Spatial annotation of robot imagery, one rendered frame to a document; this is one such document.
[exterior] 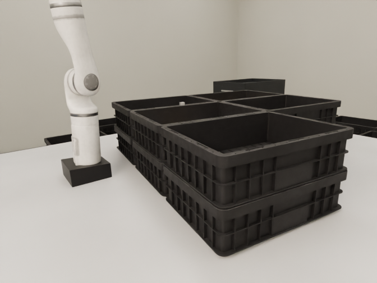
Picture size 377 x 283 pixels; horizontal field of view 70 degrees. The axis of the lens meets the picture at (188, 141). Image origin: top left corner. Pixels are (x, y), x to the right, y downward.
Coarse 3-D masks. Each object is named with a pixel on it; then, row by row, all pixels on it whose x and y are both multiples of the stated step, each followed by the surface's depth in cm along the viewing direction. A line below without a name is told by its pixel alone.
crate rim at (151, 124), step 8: (192, 104) 110; (200, 104) 111; (224, 104) 111; (232, 104) 107; (256, 112) 89; (136, 120) 92; (144, 120) 84; (152, 120) 82; (192, 120) 80; (200, 120) 80; (152, 128) 79; (160, 128) 75
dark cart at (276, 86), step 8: (224, 80) 290; (232, 80) 297; (240, 80) 303; (248, 80) 311; (256, 80) 310; (264, 80) 301; (272, 80) 292; (280, 80) 276; (216, 88) 280; (224, 88) 270; (232, 88) 261; (240, 88) 253; (248, 88) 251; (256, 88) 257; (264, 88) 264; (272, 88) 271; (280, 88) 278
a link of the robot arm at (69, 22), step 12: (60, 12) 79; (72, 12) 80; (60, 24) 81; (72, 24) 81; (84, 24) 84; (72, 36) 82; (84, 36) 84; (72, 48) 83; (84, 48) 85; (72, 60) 84; (84, 60) 85; (84, 72) 86; (96, 72) 90; (84, 84) 87; (96, 84) 90
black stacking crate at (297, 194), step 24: (168, 168) 73; (192, 192) 61; (288, 192) 59; (312, 192) 65; (336, 192) 70; (192, 216) 66; (216, 216) 53; (240, 216) 54; (264, 216) 59; (288, 216) 62; (312, 216) 67; (216, 240) 57; (240, 240) 57; (264, 240) 60
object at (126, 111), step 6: (174, 96) 139; (180, 96) 139; (186, 96) 140; (192, 96) 137; (114, 102) 123; (120, 102) 126; (204, 102) 115; (114, 108) 119; (120, 108) 110; (126, 108) 105; (144, 108) 103; (150, 108) 103; (126, 114) 103
